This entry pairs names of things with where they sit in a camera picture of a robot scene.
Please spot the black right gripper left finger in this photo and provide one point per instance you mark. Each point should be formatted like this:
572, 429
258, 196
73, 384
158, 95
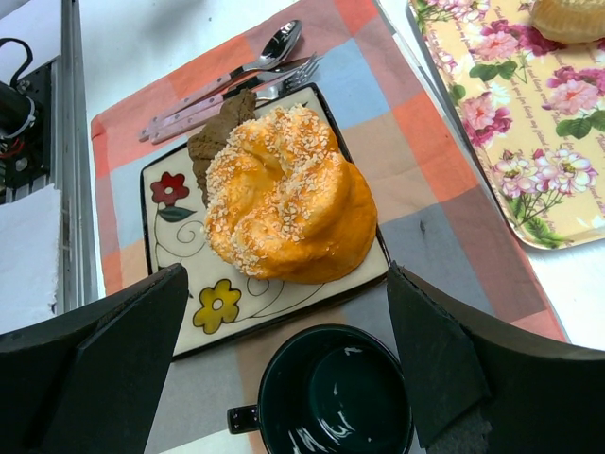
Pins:
90, 380

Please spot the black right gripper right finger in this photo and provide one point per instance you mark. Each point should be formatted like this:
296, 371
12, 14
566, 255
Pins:
478, 385

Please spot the orange bundt cake bread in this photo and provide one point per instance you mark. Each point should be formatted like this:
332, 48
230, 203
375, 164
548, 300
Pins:
284, 203

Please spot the dark brown bread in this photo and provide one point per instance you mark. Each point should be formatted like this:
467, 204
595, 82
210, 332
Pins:
205, 145

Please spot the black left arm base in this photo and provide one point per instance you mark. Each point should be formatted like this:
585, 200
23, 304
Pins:
25, 125

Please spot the dark green mug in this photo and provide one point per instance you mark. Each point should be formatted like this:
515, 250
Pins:
331, 388

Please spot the orange checkered placemat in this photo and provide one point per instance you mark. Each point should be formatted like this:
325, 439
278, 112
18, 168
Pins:
140, 57

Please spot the floral serving tray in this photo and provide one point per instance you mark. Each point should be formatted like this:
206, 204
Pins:
533, 110

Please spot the small yellow muffin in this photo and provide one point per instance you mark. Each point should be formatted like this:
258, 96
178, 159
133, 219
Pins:
569, 21

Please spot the aluminium table frame rail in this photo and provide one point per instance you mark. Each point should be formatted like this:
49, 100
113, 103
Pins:
71, 172

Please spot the silver fork pink handle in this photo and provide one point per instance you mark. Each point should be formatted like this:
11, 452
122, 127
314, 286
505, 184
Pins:
266, 86

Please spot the silver spoon pink handle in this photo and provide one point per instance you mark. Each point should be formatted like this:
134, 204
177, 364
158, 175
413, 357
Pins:
275, 51

